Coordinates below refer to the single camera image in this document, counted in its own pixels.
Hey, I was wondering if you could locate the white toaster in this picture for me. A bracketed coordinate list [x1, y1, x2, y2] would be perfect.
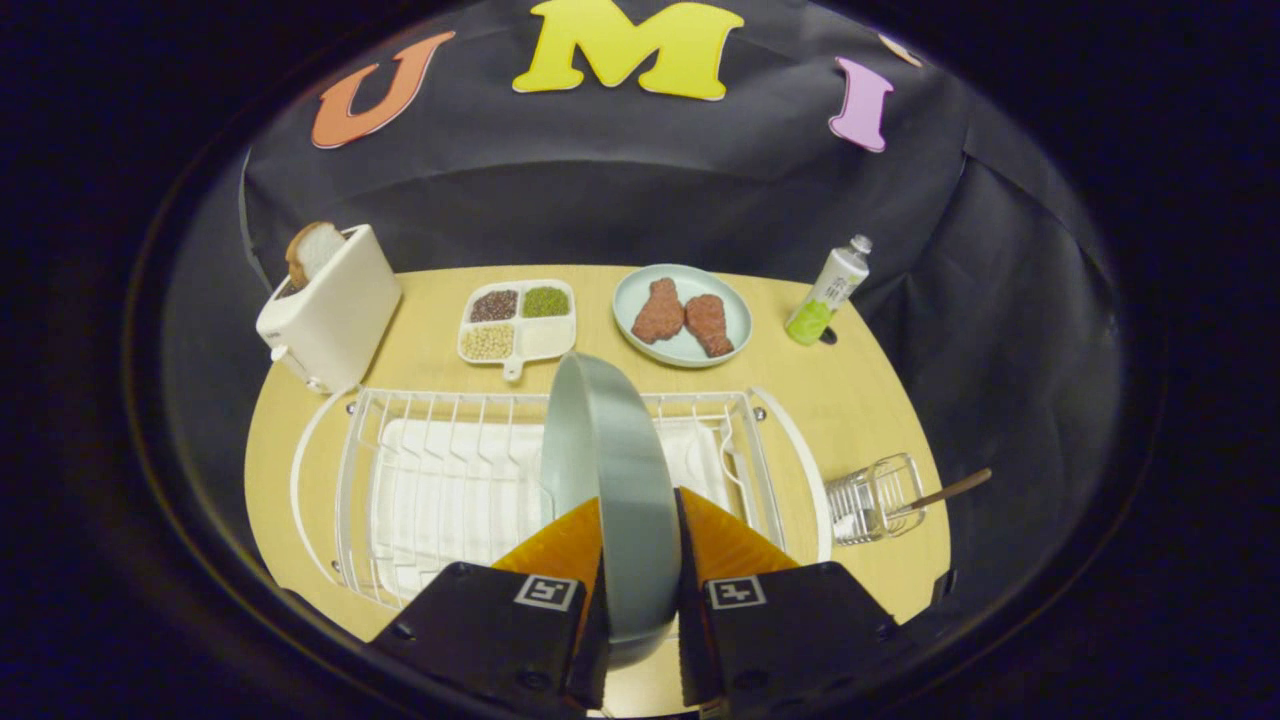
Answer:
[256, 224, 403, 395]

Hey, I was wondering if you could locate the toasted bread slice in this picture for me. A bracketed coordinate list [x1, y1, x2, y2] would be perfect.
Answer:
[285, 222, 348, 293]

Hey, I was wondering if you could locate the black backdrop cloth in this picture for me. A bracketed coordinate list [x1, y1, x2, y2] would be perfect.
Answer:
[160, 0, 1126, 641]

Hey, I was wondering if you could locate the metal wire basket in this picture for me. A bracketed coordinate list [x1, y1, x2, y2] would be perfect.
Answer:
[826, 453, 929, 547]

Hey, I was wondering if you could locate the green tea bottle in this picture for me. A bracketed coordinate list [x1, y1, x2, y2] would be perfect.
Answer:
[784, 235, 873, 347]

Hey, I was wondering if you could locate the wooden handled metal spoon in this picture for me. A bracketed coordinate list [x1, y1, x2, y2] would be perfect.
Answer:
[885, 468, 994, 519]

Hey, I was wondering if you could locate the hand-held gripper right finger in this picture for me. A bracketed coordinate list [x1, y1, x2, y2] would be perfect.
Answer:
[672, 487, 901, 713]

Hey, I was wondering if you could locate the brown fried meat piece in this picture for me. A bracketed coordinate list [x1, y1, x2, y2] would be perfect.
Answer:
[684, 294, 735, 359]
[632, 278, 687, 345]

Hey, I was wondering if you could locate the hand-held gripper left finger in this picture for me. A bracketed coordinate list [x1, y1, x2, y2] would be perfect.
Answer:
[365, 497, 613, 713]

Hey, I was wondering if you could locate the white divided bean tray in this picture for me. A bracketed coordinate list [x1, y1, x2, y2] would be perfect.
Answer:
[457, 279, 578, 382]

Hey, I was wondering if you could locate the pale blue serving dish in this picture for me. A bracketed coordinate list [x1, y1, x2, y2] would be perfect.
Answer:
[612, 264, 753, 369]

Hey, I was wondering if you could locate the white wire dish rack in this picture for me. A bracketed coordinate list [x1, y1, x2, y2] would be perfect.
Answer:
[290, 386, 833, 613]

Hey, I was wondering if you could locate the pale green plate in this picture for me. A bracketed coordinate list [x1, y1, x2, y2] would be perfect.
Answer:
[540, 352, 683, 669]

